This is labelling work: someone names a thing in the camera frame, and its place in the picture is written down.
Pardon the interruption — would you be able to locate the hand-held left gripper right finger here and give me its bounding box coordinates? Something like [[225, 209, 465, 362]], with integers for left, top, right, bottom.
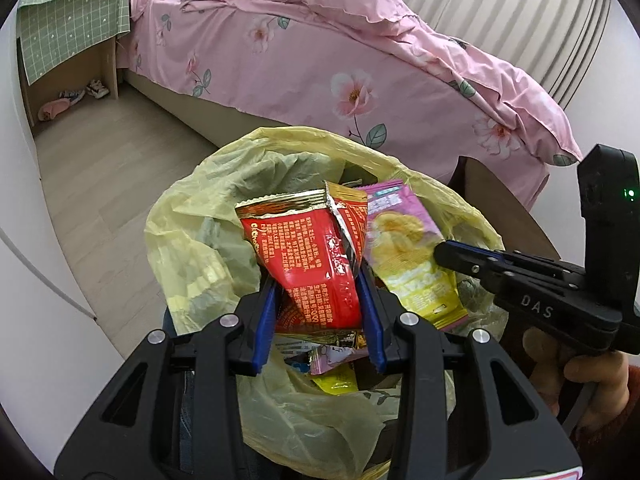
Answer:
[[356, 262, 583, 480]]

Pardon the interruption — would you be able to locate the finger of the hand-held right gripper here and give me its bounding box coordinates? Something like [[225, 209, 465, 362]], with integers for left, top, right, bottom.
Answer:
[[433, 242, 511, 286], [446, 240, 585, 281]]

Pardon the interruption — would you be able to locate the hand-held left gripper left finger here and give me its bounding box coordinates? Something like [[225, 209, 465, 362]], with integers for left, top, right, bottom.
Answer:
[[54, 275, 279, 480]]

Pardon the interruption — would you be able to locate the pink purple chips bag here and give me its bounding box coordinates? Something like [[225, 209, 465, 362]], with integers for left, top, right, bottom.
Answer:
[[362, 180, 470, 332]]

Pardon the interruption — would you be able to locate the red snack bag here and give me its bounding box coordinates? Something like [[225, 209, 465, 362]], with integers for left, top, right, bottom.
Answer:
[[235, 181, 371, 347]]

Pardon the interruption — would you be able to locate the yellow plastic trash bag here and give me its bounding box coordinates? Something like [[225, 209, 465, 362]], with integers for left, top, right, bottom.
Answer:
[[144, 126, 509, 480]]

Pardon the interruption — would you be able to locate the person's right hand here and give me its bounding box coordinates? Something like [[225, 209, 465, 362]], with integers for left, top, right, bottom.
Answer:
[[522, 327, 631, 433]]

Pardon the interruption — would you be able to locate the small pink foil packet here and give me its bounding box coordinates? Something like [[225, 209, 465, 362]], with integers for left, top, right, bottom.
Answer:
[[307, 344, 371, 376]]

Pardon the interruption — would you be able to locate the yellow snack packet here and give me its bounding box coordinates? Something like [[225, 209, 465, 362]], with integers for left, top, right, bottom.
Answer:
[[312, 364, 359, 397]]

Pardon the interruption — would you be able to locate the beige bed base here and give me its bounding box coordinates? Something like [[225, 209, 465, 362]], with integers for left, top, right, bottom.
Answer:
[[122, 67, 282, 162]]

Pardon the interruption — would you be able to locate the pink floral bed sheet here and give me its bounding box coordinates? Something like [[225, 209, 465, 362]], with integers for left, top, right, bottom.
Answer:
[[127, 0, 551, 211]]

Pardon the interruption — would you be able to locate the pink floral quilt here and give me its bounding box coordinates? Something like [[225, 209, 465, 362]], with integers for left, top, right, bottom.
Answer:
[[181, 0, 585, 167]]

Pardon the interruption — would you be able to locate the beige striped curtain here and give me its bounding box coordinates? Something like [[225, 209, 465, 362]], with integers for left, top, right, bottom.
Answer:
[[350, 0, 614, 111]]

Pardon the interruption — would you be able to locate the wooden bedside table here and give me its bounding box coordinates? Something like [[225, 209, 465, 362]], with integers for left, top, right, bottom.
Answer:
[[17, 35, 121, 129]]

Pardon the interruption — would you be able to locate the pink slipper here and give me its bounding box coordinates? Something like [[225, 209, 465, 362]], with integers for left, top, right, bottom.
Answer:
[[37, 99, 71, 122]]

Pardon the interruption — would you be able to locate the green checked cloth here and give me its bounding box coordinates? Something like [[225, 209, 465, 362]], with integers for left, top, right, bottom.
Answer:
[[17, 0, 147, 86]]

